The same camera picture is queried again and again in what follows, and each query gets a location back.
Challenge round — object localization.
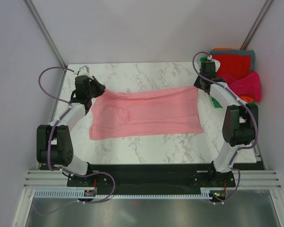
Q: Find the pink t-shirt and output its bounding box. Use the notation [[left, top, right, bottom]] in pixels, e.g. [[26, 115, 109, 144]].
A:
[[89, 86, 203, 140]]

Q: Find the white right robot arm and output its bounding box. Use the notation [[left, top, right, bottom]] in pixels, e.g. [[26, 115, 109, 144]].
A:
[[194, 73, 258, 186]]

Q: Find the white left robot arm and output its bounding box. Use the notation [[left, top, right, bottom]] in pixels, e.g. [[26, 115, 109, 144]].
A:
[[36, 76, 106, 186]]

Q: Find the green plastic bin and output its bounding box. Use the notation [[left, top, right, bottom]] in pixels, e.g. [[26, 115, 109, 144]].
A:
[[200, 56, 255, 109]]

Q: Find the red t-shirt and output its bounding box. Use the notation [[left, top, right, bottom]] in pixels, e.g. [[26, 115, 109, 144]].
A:
[[212, 54, 251, 79]]

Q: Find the orange t-shirt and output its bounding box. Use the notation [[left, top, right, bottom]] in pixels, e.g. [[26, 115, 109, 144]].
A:
[[240, 96, 254, 103]]

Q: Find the magenta t-shirt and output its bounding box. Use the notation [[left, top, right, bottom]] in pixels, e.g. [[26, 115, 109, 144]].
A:
[[222, 71, 262, 103]]

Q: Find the grey t-shirt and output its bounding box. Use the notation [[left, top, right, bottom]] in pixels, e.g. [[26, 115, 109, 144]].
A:
[[210, 49, 255, 72]]

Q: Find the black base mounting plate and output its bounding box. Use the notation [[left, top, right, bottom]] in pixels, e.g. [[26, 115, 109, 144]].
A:
[[67, 164, 235, 195]]

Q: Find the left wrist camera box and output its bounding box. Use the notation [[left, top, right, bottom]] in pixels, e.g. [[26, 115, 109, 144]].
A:
[[75, 65, 94, 90]]

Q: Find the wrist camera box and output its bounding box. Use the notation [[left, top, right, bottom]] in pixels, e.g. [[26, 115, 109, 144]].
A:
[[75, 65, 94, 90], [200, 59, 221, 74]]

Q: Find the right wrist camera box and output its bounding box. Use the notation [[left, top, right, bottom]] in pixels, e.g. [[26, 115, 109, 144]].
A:
[[200, 59, 221, 74]]

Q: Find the right aluminium frame post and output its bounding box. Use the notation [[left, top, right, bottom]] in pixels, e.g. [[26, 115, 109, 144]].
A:
[[240, 0, 275, 50]]

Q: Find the aluminium frame post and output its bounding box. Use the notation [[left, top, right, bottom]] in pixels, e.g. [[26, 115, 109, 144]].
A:
[[23, 0, 67, 67], [240, 0, 275, 50]]

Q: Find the aluminium front rail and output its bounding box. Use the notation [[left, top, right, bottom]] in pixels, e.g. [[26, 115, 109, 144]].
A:
[[24, 170, 281, 190]]

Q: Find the left aluminium frame post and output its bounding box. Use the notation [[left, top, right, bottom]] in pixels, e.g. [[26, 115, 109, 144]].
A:
[[23, 0, 67, 67]]

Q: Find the white slotted cable duct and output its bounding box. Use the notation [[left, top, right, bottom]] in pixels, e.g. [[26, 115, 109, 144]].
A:
[[34, 189, 222, 200]]

